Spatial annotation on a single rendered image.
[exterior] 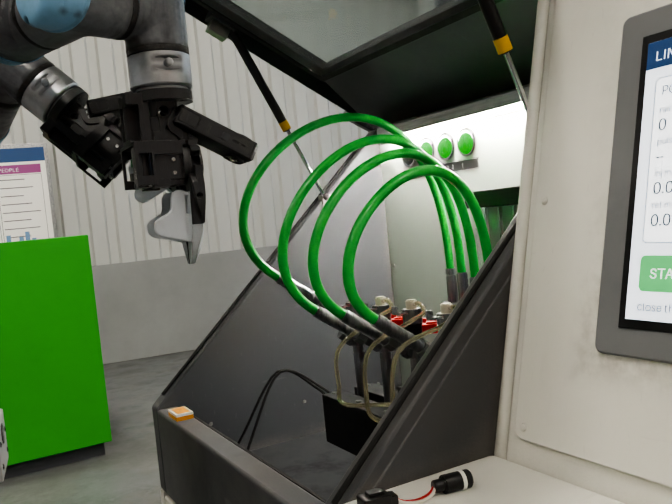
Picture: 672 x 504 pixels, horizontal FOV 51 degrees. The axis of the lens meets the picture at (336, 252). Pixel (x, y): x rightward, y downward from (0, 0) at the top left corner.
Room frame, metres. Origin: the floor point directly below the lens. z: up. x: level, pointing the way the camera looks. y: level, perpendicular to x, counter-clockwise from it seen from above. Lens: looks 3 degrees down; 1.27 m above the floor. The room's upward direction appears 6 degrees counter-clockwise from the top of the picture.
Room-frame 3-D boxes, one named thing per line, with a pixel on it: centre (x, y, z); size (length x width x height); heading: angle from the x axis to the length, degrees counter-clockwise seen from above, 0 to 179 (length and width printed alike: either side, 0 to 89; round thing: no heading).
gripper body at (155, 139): (0.87, 0.20, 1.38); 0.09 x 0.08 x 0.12; 119
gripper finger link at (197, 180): (0.87, 0.17, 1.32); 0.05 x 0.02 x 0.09; 29
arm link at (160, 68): (0.87, 0.19, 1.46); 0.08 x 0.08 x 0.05
